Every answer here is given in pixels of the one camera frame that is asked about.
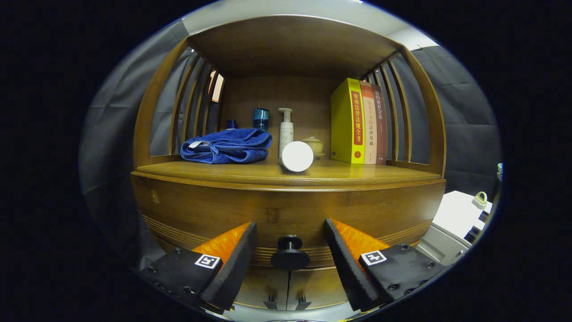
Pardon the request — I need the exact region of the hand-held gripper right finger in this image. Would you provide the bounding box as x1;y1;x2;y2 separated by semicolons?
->
324;218;447;314

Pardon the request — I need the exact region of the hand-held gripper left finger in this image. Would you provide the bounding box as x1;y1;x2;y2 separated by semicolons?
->
136;221;259;314

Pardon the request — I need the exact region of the black drawer knob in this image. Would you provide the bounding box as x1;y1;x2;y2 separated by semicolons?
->
270;235;311;271

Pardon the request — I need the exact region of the wooden drawer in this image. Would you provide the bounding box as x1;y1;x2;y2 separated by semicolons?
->
131;177;446;269

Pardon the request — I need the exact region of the white and green tube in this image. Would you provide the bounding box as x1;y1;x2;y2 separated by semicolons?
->
279;141;314;173

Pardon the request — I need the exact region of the wooden countertop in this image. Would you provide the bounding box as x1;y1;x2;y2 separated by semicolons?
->
131;157;446;192

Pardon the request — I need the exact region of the white side cabinet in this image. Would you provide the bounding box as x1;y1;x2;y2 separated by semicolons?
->
416;191;493;267

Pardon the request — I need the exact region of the wooden cabinet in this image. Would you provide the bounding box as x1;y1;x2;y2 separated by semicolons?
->
131;15;447;311

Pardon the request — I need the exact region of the blue folded towel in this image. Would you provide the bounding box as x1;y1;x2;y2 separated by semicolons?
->
180;128;273;165

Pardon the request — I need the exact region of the beige lidded teacup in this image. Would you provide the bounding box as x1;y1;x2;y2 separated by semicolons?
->
302;136;327;160

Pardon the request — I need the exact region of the brown book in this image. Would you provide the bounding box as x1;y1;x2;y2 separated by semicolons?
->
371;84;388;165

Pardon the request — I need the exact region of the orange and beige book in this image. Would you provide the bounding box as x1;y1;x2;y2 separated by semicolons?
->
359;81;378;165

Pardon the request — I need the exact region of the white pump bottle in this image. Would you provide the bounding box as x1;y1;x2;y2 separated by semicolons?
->
278;107;294;158

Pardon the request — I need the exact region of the yellow book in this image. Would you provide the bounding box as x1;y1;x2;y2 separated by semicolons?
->
330;78;366;165

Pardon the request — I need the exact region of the teal cylinder bottle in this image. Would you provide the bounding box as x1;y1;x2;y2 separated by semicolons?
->
253;108;270;133

